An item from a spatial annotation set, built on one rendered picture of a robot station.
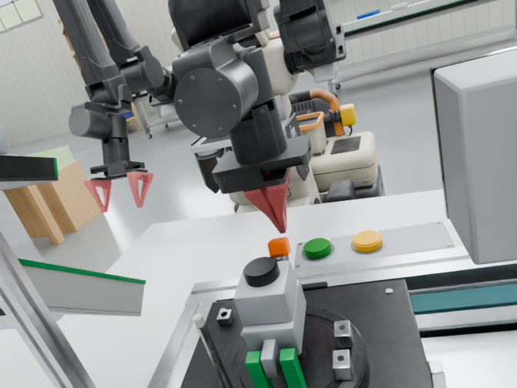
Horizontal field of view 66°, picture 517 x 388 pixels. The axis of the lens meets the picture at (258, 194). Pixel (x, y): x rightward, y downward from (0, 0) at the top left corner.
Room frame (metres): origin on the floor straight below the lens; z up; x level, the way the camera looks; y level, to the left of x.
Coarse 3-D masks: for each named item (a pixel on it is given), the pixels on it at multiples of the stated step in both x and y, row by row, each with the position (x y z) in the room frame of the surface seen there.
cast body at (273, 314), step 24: (264, 264) 0.29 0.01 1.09; (288, 264) 0.29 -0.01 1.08; (240, 288) 0.28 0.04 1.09; (264, 288) 0.27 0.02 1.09; (288, 288) 0.27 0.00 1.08; (240, 312) 0.27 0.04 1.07; (264, 312) 0.26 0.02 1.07; (288, 312) 0.26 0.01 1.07; (264, 336) 0.26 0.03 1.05; (288, 336) 0.25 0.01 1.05; (264, 360) 0.24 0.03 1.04
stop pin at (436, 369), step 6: (432, 360) 0.26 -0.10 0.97; (438, 360) 0.26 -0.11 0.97; (432, 366) 0.25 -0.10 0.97; (438, 366) 0.25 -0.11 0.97; (432, 372) 0.25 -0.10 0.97; (438, 372) 0.25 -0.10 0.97; (444, 372) 0.24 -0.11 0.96; (432, 378) 0.25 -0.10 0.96; (438, 378) 0.25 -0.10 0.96; (444, 378) 0.24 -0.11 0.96; (438, 384) 0.25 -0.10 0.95; (444, 384) 0.24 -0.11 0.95
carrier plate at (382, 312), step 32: (352, 288) 0.38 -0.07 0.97; (384, 288) 0.36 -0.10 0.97; (352, 320) 0.33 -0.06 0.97; (384, 320) 0.32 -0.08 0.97; (224, 352) 0.34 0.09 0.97; (384, 352) 0.28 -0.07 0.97; (416, 352) 0.27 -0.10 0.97; (192, 384) 0.31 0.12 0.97; (384, 384) 0.25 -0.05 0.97; (416, 384) 0.24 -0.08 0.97
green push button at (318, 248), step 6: (312, 240) 0.50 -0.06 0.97; (318, 240) 0.50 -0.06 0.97; (324, 240) 0.49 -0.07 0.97; (306, 246) 0.49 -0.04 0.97; (312, 246) 0.49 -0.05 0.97; (318, 246) 0.48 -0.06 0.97; (324, 246) 0.48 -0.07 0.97; (330, 246) 0.48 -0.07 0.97; (306, 252) 0.48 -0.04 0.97; (312, 252) 0.47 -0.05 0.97; (318, 252) 0.47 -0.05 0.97; (324, 252) 0.47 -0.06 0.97; (330, 252) 0.48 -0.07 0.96; (312, 258) 0.47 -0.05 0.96; (318, 258) 0.47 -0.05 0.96
